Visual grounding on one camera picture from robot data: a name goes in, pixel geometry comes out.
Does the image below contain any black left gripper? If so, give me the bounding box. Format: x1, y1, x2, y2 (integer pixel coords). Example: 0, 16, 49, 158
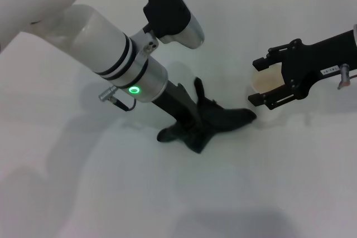
151, 80, 202, 130

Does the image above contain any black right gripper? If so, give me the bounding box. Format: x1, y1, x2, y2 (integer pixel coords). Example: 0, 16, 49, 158
247, 30, 357, 111

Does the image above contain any clear plastic cup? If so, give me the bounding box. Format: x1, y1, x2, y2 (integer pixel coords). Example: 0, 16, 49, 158
247, 63, 283, 122

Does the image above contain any dark blue rag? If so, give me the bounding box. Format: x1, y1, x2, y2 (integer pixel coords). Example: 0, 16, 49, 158
156, 76, 258, 155

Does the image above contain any silver left arm cable plug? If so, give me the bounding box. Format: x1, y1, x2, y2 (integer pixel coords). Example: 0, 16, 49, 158
98, 85, 138, 111

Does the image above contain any silver arm cable plug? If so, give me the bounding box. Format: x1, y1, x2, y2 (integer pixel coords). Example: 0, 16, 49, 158
336, 63, 357, 90
98, 85, 138, 111

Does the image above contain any silver right arm cable plug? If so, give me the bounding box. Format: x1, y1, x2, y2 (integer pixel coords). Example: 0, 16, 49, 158
336, 63, 357, 90

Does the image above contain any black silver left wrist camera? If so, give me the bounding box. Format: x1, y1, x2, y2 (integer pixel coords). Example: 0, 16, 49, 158
142, 0, 206, 50

